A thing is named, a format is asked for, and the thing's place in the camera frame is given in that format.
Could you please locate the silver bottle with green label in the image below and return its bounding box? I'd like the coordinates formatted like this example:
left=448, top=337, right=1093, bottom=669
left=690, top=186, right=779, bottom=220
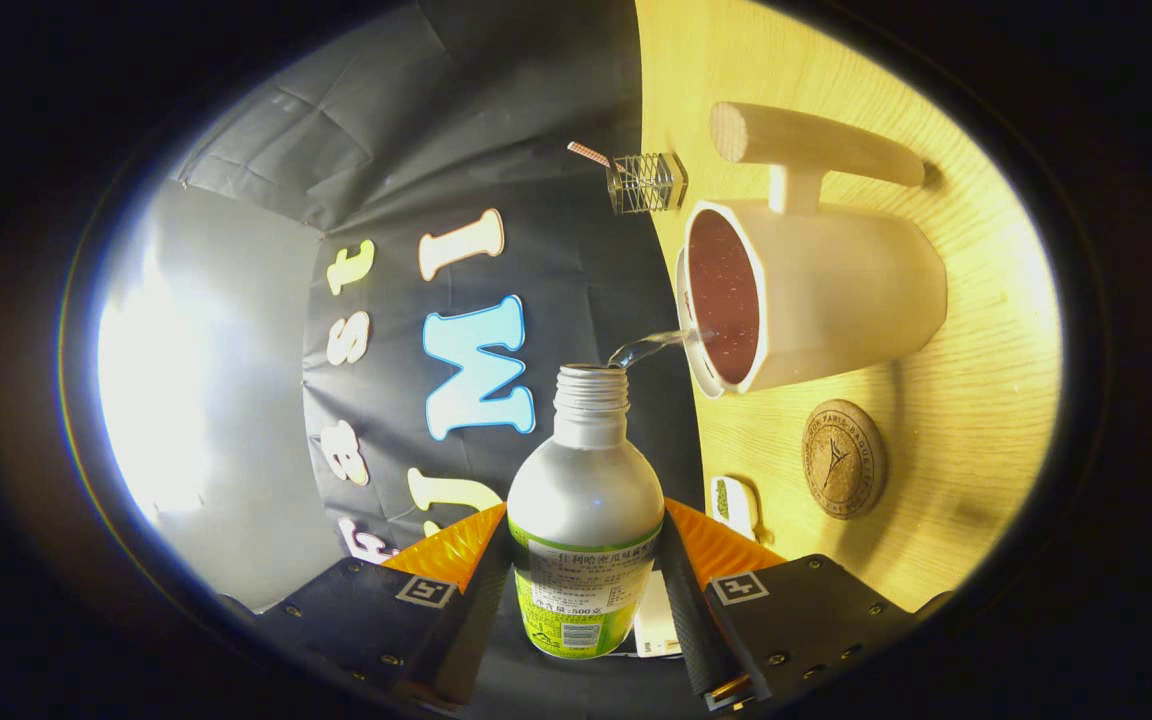
left=506, top=363, right=665, bottom=661

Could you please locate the wire mesh basket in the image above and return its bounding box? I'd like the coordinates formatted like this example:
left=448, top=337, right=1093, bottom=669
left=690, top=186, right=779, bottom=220
left=606, top=152, right=689, bottom=216

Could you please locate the white sectioned plate with beans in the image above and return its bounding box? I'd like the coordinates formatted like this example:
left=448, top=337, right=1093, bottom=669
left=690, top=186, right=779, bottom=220
left=709, top=475, right=762, bottom=541

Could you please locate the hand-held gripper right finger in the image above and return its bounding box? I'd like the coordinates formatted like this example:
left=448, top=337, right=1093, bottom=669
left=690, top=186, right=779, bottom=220
left=658, top=497, right=952, bottom=711

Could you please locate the black backdrop cloth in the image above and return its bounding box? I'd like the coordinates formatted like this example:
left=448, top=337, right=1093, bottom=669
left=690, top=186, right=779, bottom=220
left=171, top=0, right=712, bottom=713

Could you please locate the white tray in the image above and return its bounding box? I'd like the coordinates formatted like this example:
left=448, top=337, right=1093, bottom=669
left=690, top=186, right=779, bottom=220
left=634, top=570, right=683, bottom=658

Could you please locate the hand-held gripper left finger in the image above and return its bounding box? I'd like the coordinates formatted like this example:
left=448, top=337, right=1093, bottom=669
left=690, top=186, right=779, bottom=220
left=256, top=503, right=512, bottom=706

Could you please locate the white cup with wooden handle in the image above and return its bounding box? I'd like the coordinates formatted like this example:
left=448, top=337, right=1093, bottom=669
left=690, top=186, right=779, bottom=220
left=676, top=100, right=948, bottom=399

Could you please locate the yellow wooden table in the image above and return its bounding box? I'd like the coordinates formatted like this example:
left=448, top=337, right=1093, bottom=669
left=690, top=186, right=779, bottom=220
left=634, top=0, right=1065, bottom=613

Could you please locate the round cork coaster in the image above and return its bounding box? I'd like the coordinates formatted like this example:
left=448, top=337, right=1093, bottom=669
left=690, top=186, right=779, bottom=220
left=802, top=400, right=888, bottom=519

